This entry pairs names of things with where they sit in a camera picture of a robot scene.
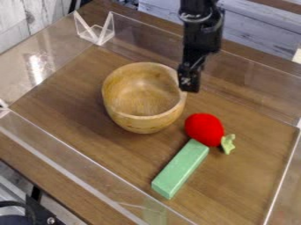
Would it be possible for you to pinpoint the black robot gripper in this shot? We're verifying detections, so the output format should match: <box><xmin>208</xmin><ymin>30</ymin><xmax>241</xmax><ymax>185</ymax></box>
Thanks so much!
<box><xmin>178</xmin><ymin>17</ymin><xmax>224</xmax><ymax>93</ymax></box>

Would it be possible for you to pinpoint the wooden bowl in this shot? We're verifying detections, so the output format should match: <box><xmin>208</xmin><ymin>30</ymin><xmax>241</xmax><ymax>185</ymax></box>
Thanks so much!
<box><xmin>101</xmin><ymin>62</ymin><xmax>187</xmax><ymax>134</ymax></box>

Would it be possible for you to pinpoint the red plush strawberry toy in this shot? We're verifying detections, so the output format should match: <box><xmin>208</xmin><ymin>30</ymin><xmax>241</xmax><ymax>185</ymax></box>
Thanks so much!
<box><xmin>184</xmin><ymin>113</ymin><xmax>237</xmax><ymax>155</ymax></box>

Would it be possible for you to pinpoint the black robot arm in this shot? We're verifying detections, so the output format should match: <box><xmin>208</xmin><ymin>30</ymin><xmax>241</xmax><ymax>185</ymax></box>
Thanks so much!
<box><xmin>178</xmin><ymin>0</ymin><xmax>224</xmax><ymax>92</ymax></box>

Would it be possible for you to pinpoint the green rectangular block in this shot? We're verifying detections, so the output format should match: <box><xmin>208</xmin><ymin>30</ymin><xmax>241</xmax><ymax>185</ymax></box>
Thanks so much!
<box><xmin>151</xmin><ymin>139</ymin><xmax>208</xmax><ymax>200</ymax></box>

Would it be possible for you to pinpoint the clear acrylic corner bracket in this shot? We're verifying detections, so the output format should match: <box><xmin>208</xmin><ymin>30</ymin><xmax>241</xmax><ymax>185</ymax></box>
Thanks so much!
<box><xmin>72</xmin><ymin>11</ymin><xmax>115</xmax><ymax>46</ymax></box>

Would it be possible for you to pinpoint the clear acrylic tray wall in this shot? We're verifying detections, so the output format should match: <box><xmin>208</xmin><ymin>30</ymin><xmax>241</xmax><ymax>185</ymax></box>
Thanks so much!
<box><xmin>0</xmin><ymin>11</ymin><xmax>301</xmax><ymax>225</ymax></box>

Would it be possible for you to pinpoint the black metal table bracket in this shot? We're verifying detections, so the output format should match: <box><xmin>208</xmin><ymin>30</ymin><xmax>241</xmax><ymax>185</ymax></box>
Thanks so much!
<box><xmin>0</xmin><ymin>185</ymin><xmax>68</xmax><ymax>225</ymax></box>

